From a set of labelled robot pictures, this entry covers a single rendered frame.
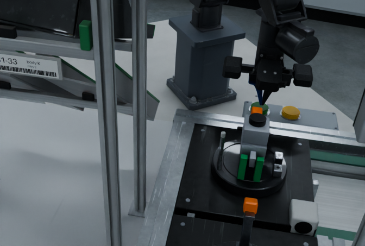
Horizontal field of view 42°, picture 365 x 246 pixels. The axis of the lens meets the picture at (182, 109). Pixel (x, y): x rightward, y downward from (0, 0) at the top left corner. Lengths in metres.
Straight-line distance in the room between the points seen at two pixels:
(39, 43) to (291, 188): 0.53
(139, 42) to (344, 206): 0.51
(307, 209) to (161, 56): 0.79
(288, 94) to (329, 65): 2.03
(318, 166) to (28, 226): 0.59
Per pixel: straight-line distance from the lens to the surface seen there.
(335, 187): 1.00
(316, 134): 1.05
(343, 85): 3.18
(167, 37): 1.58
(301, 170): 0.93
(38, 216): 0.98
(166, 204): 0.84
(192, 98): 1.22
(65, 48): 0.56
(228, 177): 0.85
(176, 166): 0.91
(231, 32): 1.18
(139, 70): 0.75
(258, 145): 0.83
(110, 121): 0.60
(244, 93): 1.31
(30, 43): 0.58
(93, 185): 1.02
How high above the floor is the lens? 1.57
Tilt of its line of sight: 36 degrees down
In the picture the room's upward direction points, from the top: 4 degrees clockwise
